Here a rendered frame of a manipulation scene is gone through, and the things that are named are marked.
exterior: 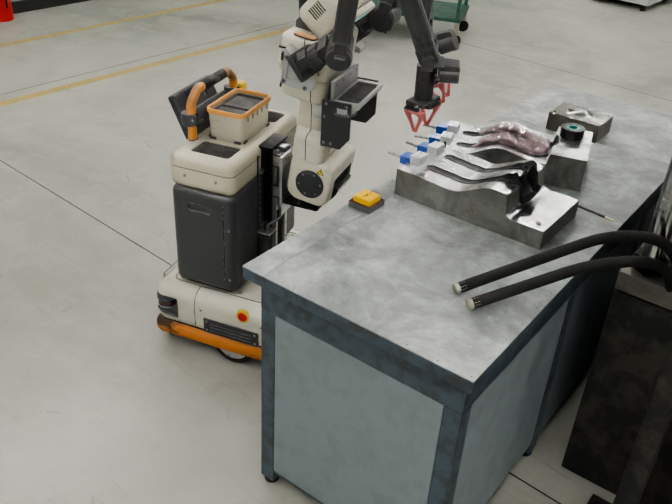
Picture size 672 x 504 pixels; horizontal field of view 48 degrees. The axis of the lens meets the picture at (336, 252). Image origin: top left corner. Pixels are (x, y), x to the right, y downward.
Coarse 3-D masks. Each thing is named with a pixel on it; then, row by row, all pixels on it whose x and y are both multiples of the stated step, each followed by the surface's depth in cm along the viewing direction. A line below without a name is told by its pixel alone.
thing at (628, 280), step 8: (624, 272) 213; (632, 272) 213; (624, 280) 214; (632, 280) 212; (640, 280) 211; (648, 280) 210; (656, 280) 210; (616, 288) 216; (624, 288) 215; (632, 288) 213; (640, 288) 212; (648, 288) 210; (656, 288) 209; (664, 288) 207; (640, 296) 213; (648, 296) 211; (656, 296) 210; (664, 296) 208; (656, 304) 211; (664, 304) 209
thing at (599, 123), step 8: (560, 104) 299; (568, 104) 299; (552, 112) 291; (560, 112) 292; (568, 112) 295; (576, 112) 296; (584, 112) 295; (592, 112) 293; (600, 112) 294; (552, 120) 292; (560, 120) 290; (568, 120) 288; (576, 120) 286; (584, 120) 286; (592, 120) 286; (600, 120) 287; (608, 120) 289; (552, 128) 294; (592, 128) 284; (600, 128) 284; (608, 128) 293; (592, 136) 285; (600, 136) 288
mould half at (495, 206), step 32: (448, 160) 245; (480, 160) 247; (416, 192) 237; (448, 192) 229; (480, 192) 222; (512, 192) 220; (544, 192) 236; (480, 224) 227; (512, 224) 220; (544, 224) 218
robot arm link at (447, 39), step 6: (450, 30) 251; (438, 36) 252; (444, 36) 251; (450, 36) 250; (456, 36) 254; (438, 42) 252; (444, 42) 251; (450, 42) 250; (456, 42) 253; (438, 48) 253; (444, 48) 252; (450, 48) 251; (456, 48) 252
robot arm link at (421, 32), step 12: (408, 0) 205; (420, 0) 207; (408, 12) 208; (420, 12) 208; (408, 24) 211; (420, 24) 211; (420, 36) 214; (432, 36) 216; (420, 48) 216; (432, 48) 216; (420, 60) 220
